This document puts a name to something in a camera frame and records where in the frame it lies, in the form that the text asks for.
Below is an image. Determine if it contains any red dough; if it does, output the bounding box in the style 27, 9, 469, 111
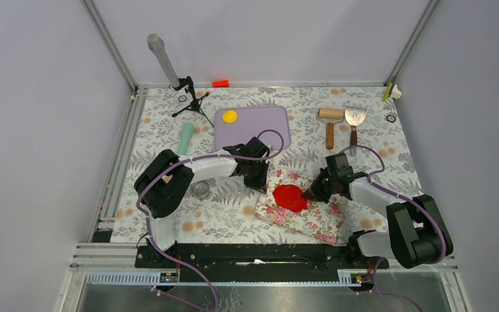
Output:
273, 185, 307, 213

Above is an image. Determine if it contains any floral tray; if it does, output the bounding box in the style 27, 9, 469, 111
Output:
254, 167, 348, 245

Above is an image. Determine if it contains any clear round cutter cup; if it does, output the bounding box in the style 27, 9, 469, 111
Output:
190, 181, 211, 200

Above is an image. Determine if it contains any wooden dough roller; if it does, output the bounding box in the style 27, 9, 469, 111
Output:
317, 108, 344, 150

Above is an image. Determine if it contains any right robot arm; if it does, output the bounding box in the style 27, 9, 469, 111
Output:
302, 153, 454, 268

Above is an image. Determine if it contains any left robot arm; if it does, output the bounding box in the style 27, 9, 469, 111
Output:
134, 137, 272, 267

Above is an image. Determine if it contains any yellow dough disc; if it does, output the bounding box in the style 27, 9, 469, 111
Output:
222, 110, 238, 124

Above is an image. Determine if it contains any metal dough scraper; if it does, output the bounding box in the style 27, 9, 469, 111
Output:
344, 106, 366, 156

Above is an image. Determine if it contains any purple tray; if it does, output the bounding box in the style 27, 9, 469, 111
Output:
214, 105, 291, 150

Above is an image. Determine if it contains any floral table mat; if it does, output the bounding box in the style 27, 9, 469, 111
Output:
111, 87, 423, 244

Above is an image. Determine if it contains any mint green rolling pin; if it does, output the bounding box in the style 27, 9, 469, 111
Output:
177, 122, 194, 155

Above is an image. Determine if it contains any black mini tripod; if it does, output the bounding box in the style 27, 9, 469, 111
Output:
172, 76, 214, 127

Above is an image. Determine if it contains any white green clip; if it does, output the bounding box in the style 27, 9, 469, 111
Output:
382, 83, 402, 102

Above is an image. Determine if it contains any orange red block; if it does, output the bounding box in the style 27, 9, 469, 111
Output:
212, 80, 230, 88

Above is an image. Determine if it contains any grey microphone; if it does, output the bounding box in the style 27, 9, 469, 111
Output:
147, 33, 180, 88

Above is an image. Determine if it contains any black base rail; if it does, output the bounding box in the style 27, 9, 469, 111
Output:
134, 243, 377, 283

